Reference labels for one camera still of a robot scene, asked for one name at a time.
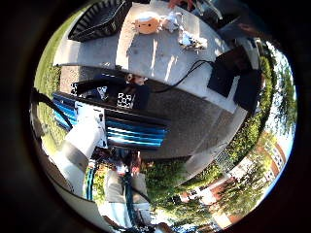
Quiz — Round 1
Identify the white spotted plush toy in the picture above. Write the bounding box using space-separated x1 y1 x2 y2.
178 30 209 51

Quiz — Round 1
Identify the white fluffy plush bear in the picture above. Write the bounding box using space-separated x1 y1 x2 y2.
160 11 185 33

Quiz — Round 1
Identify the black white fiducial marker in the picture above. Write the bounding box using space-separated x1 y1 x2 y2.
116 92 135 110

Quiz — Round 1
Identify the black woven plastic basket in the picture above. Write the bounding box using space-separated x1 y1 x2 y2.
67 0 132 43

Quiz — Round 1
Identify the red brick building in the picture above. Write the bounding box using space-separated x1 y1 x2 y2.
181 130 288 229

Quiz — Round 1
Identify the black cable on table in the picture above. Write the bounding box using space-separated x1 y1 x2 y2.
155 59 215 94

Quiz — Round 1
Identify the black cable bundle at hand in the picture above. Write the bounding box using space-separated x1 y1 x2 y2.
31 87 74 131

